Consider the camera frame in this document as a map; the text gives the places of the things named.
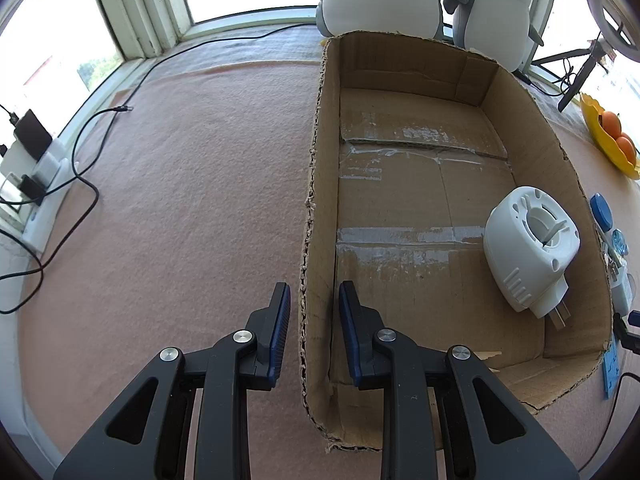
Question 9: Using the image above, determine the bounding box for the brown cardboard box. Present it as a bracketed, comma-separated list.
[299, 32, 612, 451]

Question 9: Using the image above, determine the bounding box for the blue clear small bottle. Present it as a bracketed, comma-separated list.
[611, 229, 629, 257]

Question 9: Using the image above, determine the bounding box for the white AC adapter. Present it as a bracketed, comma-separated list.
[611, 266, 636, 318]

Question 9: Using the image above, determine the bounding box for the black charger plug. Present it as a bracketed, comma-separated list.
[14, 110, 53, 162]

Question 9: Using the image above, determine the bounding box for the orange fruit lower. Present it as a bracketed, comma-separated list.
[615, 133, 637, 167]

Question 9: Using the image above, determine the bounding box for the yellow fruit bowl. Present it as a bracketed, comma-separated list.
[580, 93, 639, 180]

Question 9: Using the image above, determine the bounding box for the black cable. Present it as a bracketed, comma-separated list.
[0, 22, 321, 316]

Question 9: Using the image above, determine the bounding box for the blue round lid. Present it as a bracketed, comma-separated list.
[589, 193, 614, 233]

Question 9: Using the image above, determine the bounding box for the black tripod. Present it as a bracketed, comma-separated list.
[532, 39, 608, 113]

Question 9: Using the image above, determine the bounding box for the orange fruit upper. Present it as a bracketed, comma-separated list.
[599, 110, 622, 140]

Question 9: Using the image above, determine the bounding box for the white power strip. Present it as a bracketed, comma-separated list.
[1, 139, 74, 255]

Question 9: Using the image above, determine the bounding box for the white ring light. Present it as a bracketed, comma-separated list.
[587, 0, 639, 63]

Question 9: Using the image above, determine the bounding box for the white round plug-in device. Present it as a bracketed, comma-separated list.
[483, 186, 580, 330]

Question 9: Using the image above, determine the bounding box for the small plush penguin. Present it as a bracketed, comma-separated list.
[444, 0, 544, 73]

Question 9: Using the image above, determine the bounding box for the orange fruit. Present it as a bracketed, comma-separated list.
[599, 110, 622, 140]
[615, 133, 637, 167]

